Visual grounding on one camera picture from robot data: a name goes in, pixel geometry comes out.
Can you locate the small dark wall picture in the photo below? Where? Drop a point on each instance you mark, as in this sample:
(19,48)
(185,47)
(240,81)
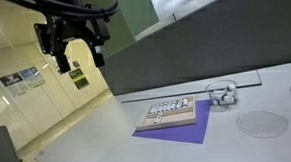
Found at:
(76,64)

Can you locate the purple square mat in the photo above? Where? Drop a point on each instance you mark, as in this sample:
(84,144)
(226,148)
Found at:
(191,132)

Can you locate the blue and green wall poster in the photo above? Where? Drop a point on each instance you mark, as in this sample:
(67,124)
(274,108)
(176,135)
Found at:
(33,77)

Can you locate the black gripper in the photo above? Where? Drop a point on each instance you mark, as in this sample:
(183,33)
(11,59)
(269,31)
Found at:
(76,28)

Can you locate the wall poster with dark photo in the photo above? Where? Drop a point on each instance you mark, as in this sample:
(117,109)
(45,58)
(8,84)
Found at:
(14,84)

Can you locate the clear round dish lid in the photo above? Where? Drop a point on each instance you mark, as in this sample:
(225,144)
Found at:
(262,123)

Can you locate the clear glass bowl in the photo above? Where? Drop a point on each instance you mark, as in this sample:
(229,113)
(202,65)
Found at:
(216,85)

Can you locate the white ledge behind partition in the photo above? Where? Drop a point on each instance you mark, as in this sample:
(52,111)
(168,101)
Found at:
(188,7)

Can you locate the black office chair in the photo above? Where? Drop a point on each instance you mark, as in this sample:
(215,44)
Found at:
(2,152)

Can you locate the wooden compartment tray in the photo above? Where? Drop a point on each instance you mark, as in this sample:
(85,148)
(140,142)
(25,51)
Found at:
(174,118)

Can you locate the black and green wall poster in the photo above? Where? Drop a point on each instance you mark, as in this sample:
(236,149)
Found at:
(78,79)

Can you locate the dark gray partition panel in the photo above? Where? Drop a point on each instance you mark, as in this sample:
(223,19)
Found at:
(216,37)

